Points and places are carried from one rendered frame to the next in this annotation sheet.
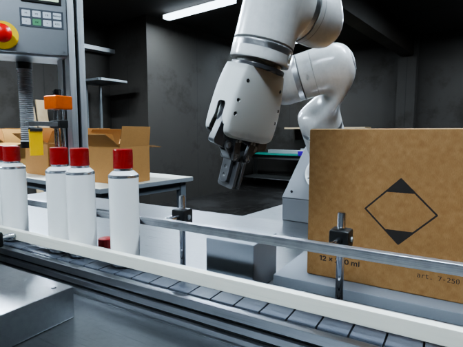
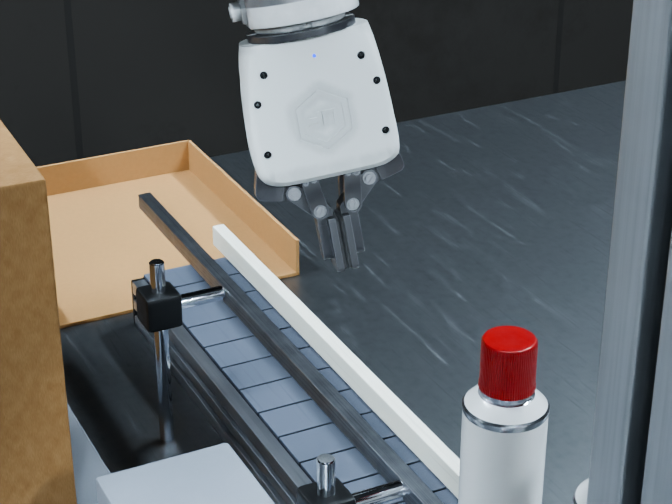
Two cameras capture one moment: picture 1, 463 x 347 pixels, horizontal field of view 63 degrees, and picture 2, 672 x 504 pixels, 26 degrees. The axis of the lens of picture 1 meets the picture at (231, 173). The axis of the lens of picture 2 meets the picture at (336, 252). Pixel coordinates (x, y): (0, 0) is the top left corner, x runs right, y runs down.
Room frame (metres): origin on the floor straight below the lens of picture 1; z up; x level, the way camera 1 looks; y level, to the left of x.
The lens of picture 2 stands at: (1.33, 0.50, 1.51)
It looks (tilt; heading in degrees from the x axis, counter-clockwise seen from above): 26 degrees down; 213
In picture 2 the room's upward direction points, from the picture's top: straight up
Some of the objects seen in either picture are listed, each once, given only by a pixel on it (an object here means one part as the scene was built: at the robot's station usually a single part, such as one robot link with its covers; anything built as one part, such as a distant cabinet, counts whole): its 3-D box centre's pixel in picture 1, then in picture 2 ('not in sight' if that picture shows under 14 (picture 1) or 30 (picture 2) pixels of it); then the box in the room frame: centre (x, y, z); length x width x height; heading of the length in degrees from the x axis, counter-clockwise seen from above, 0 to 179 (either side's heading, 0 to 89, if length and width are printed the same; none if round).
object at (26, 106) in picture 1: (26, 105); not in sight; (0.97, 0.51, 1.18); 0.04 x 0.04 x 0.21
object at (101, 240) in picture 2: not in sight; (127, 225); (0.29, -0.43, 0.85); 0.30 x 0.26 x 0.04; 59
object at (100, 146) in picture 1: (117, 153); not in sight; (2.64, 0.79, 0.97); 0.51 x 0.42 x 0.37; 148
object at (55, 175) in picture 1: (60, 199); not in sight; (0.74, 0.34, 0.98); 0.05 x 0.05 x 0.20
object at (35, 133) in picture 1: (36, 141); not in sight; (0.81, 0.41, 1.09); 0.03 x 0.01 x 0.06; 149
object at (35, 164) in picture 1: (53, 150); not in sight; (3.11, 1.46, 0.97); 0.45 x 0.44 x 0.37; 145
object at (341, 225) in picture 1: (337, 270); (186, 346); (0.54, -0.15, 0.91); 0.07 x 0.03 x 0.17; 149
